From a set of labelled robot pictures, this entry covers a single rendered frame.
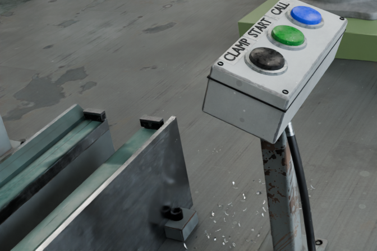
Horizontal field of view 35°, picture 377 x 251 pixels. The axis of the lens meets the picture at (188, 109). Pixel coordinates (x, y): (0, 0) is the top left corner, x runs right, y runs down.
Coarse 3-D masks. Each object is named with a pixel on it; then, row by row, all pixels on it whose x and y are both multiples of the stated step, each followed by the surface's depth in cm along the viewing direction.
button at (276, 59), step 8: (256, 48) 50; (264, 48) 50; (256, 56) 49; (264, 56) 49; (272, 56) 49; (280, 56) 49; (256, 64) 48; (264, 64) 48; (272, 64) 48; (280, 64) 49
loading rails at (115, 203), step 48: (48, 144) 73; (96, 144) 76; (144, 144) 67; (0, 192) 66; (48, 192) 69; (96, 192) 60; (144, 192) 67; (0, 240) 64; (48, 240) 54; (96, 240) 60; (144, 240) 68
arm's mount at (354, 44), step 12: (276, 0) 127; (252, 12) 121; (264, 12) 121; (240, 24) 117; (252, 24) 116; (348, 24) 110; (360, 24) 109; (372, 24) 108; (240, 36) 119; (348, 36) 107; (360, 36) 105; (372, 36) 104; (348, 48) 108; (360, 48) 106; (372, 48) 105; (360, 60) 108; (372, 60) 106
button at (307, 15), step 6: (300, 6) 57; (294, 12) 56; (300, 12) 56; (306, 12) 56; (312, 12) 57; (318, 12) 57; (294, 18) 56; (300, 18) 56; (306, 18) 56; (312, 18) 56; (318, 18) 56; (312, 24) 56
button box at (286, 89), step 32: (288, 0) 60; (256, 32) 53; (320, 32) 55; (224, 64) 48; (288, 64) 50; (320, 64) 53; (224, 96) 49; (256, 96) 47; (288, 96) 46; (256, 128) 49
